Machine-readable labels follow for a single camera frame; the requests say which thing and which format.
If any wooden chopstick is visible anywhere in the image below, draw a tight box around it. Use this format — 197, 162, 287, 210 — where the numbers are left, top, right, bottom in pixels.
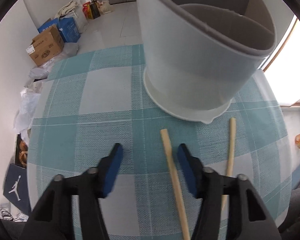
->
220, 117, 237, 212
160, 129, 191, 240

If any teal checkered tablecloth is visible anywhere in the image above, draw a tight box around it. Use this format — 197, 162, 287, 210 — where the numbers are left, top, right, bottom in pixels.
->
27, 44, 292, 239

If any navy jordan shoe box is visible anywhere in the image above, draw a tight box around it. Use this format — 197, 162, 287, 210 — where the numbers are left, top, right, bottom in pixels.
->
3, 164, 31, 215

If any red yellow snack bag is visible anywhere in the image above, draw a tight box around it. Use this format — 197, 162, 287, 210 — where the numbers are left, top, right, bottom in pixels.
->
83, 2, 100, 20

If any grey divided utensil holder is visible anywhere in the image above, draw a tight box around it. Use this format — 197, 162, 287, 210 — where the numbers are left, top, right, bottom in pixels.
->
136, 0, 277, 124

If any blue cardboard box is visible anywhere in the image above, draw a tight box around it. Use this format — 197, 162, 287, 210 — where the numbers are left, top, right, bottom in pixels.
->
38, 17, 80, 43

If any brown shoe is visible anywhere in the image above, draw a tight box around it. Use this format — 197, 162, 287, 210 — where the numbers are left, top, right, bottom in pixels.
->
18, 140, 28, 167

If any brown cardboard box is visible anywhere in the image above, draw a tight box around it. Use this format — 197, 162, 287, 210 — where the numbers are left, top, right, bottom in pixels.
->
26, 24, 64, 67

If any white plastic bag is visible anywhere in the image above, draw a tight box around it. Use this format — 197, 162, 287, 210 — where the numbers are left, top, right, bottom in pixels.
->
13, 88, 41, 145

